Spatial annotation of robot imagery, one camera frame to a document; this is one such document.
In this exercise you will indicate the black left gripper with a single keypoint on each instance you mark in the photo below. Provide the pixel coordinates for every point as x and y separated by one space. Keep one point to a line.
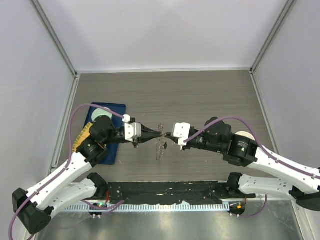
147 133

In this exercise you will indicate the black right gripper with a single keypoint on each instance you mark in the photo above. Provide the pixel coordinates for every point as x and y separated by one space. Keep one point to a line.
174 138

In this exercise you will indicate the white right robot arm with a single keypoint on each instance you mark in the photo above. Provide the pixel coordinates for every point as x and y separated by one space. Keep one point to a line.
235 140

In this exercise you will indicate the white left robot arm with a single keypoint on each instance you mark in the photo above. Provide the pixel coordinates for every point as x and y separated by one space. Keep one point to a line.
36 206

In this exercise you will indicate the blue plastic tray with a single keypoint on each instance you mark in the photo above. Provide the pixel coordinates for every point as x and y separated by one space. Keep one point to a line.
117 122

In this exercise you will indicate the teal patterned bowl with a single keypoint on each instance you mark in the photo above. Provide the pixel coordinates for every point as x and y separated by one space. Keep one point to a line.
98 112

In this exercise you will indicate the yellow bamboo dish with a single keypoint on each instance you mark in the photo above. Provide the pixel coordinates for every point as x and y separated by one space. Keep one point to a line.
84 134

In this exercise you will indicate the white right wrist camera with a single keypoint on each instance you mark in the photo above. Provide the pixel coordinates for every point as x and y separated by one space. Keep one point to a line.
180 132

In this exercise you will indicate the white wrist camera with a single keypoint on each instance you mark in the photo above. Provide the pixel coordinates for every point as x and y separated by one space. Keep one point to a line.
180 132
132 129

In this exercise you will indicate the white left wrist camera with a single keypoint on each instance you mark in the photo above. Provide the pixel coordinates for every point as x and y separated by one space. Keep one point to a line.
132 129

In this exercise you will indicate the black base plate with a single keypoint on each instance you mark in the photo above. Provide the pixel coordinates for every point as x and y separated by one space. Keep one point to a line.
169 193

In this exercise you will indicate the white slotted cable duct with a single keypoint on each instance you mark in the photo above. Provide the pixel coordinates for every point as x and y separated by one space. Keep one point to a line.
144 208

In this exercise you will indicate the aluminium frame left post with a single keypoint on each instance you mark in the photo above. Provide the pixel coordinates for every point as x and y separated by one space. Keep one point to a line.
53 35

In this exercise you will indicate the aluminium frame post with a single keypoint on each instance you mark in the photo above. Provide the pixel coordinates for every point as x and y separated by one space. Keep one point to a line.
53 35
281 18

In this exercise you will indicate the aluminium frame right post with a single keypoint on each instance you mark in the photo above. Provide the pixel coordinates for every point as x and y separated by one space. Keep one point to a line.
281 18

